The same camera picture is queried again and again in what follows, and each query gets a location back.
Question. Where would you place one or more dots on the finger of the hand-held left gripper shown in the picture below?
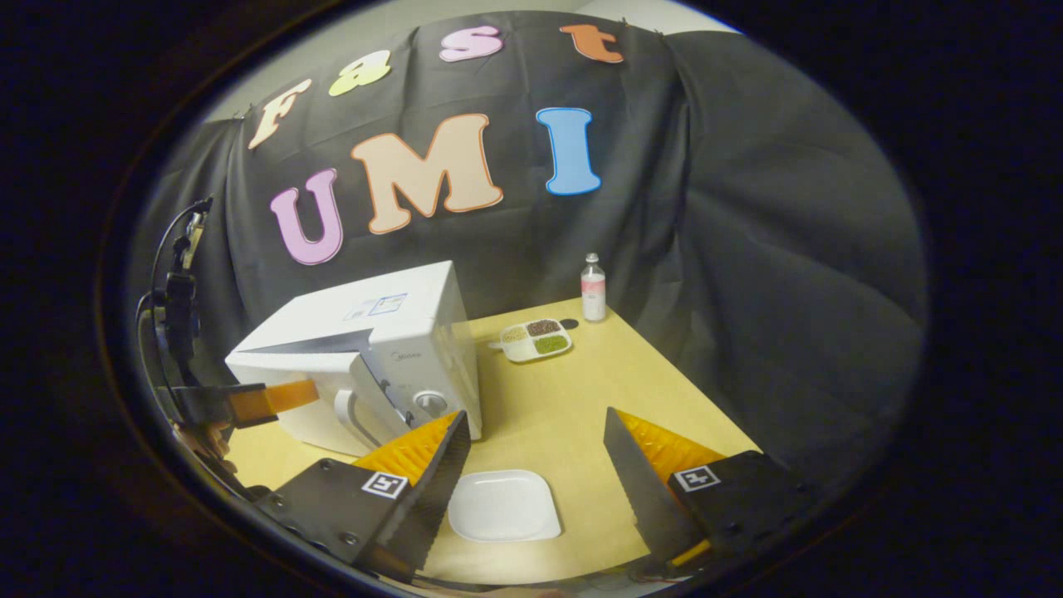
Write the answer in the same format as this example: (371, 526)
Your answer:
(249, 403)

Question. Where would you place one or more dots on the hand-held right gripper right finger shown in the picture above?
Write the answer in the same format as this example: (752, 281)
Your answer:
(635, 482)

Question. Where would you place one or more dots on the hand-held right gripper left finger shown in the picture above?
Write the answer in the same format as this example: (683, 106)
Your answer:
(440, 482)

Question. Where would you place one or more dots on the white microwave oven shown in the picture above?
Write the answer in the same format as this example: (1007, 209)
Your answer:
(332, 320)

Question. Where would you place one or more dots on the white square plate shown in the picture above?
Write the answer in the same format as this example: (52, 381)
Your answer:
(507, 507)

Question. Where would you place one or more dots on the white divided tray of grains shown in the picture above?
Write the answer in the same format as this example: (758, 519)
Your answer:
(536, 340)

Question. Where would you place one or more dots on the small bottle with pink label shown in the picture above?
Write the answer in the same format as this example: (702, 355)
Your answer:
(594, 295)

